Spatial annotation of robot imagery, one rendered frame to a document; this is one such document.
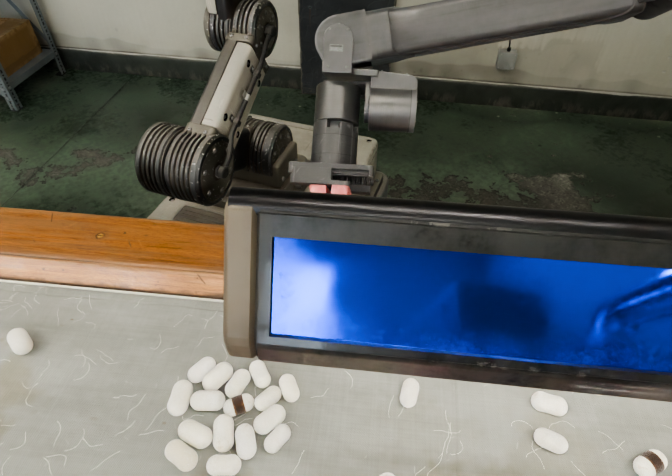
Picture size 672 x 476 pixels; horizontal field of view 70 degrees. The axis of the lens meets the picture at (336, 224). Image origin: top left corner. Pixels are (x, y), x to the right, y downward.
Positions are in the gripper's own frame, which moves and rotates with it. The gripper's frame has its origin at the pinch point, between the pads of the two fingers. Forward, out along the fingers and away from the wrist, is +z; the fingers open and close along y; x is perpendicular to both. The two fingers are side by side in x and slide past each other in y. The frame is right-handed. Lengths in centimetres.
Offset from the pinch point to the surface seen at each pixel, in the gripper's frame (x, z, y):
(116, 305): 0.7, 9.9, -26.7
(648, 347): -37.8, 5.6, 17.7
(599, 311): -38.3, 4.2, 15.6
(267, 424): -9.3, 19.5, -3.9
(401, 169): 142, -40, 14
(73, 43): 176, -107, -163
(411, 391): -5.8, 15.8, 10.7
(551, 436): -7.7, 18.4, 24.6
